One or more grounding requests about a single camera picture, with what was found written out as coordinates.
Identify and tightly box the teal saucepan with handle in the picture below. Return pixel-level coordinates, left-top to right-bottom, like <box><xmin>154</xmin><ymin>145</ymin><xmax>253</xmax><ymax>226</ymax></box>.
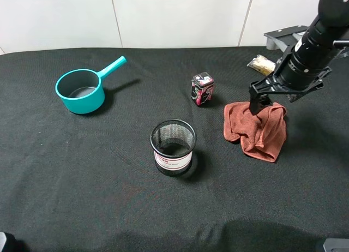
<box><xmin>55</xmin><ymin>56</ymin><xmax>127</xmax><ymax>115</ymax></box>

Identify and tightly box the black pink tin box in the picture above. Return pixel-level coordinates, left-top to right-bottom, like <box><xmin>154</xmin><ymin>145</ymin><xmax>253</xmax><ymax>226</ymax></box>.
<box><xmin>191</xmin><ymin>72</ymin><xmax>214</xmax><ymax>107</ymax></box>

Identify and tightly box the grey left base corner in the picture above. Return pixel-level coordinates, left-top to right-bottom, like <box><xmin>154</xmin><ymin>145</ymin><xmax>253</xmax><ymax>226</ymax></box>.
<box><xmin>0</xmin><ymin>232</ymin><xmax>7</xmax><ymax>252</ymax></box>

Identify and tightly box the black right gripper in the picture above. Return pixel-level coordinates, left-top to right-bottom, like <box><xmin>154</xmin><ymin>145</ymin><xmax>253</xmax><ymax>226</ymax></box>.
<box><xmin>249</xmin><ymin>40</ymin><xmax>332</xmax><ymax>116</ymax></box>

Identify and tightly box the clear packaged snack bag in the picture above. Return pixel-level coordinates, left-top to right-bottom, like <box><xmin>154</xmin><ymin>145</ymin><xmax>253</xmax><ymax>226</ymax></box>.
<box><xmin>247</xmin><ymin>55</ymin><xmax>276</xmax><ymax>76</ymax></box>

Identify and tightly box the black mesh pen holder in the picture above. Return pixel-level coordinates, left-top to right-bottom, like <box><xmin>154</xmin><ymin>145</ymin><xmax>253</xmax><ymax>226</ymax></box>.
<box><xmin>150</xmin><ymin>119</ymin><xmax>197</xmax><ymax>177</ymax></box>

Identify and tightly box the brown cloth towel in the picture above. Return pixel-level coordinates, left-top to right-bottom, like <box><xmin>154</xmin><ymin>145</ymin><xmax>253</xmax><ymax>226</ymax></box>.
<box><xmin>223</xmin><ymin>102</ymin><xmax>287</xmax><ymax>163</ymax></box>

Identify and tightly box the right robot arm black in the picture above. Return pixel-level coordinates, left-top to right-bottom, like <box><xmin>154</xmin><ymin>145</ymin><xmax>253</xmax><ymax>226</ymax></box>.
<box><xmin>249</xmin><ymin>0</ymin><xmax>348</xmax><ymax>115</ymax></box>

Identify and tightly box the grey base corner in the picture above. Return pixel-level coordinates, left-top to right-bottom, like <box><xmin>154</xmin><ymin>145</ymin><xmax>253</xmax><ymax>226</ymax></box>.
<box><xmin>0</xmin><ymin>232</ymin><xmax>7</xmax><ymax>252</ymax></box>
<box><xmin>322</xmin><ymin>238</ymin><xmax>349</xmax><ymax>252</ymax></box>

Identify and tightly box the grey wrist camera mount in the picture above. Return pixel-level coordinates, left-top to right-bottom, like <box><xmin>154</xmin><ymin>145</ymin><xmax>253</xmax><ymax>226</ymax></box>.
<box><xmin>264</xmin><ymin>25</ymin><xmax>308</xmax><ymax>52</ymax></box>

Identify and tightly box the grey right base corner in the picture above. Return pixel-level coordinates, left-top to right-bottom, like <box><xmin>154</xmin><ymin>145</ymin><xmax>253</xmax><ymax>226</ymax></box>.
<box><xmin>322</xmin><ymin>238</ymin><xmax>349</xmax><ymax>252</ymax></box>

